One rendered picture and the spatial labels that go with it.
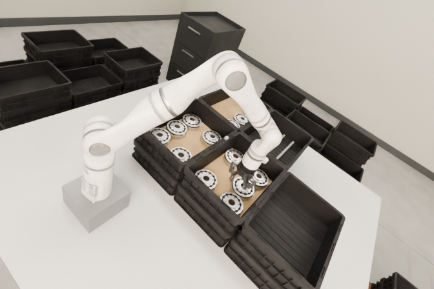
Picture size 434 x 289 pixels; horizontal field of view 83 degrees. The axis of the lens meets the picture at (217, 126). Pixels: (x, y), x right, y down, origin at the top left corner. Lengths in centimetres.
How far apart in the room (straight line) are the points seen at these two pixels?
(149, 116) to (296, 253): 77
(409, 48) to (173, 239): 365
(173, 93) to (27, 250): 70
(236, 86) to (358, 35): 349
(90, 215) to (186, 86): 55
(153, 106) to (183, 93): 9
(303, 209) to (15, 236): 110
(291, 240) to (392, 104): 333
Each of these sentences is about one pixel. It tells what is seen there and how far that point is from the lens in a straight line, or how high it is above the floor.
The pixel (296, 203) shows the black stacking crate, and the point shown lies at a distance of 124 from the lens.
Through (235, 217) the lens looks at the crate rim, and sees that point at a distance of 91.
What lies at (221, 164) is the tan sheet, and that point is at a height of 83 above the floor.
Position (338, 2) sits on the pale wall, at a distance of 410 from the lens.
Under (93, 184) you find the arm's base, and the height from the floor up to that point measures 91.
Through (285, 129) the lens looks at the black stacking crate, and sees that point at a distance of 156.
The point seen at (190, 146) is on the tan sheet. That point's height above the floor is 83.
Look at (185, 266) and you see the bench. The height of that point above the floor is 70.
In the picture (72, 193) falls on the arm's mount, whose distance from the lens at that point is 102.
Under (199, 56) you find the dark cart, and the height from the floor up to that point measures 61.
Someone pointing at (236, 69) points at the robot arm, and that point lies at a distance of 63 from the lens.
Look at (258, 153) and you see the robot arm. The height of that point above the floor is 108.
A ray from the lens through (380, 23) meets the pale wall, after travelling 403.
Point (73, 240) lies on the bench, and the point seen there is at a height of 70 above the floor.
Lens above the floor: 165
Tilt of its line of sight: 37 degrees down
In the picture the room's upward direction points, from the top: 24 degrees clockwise
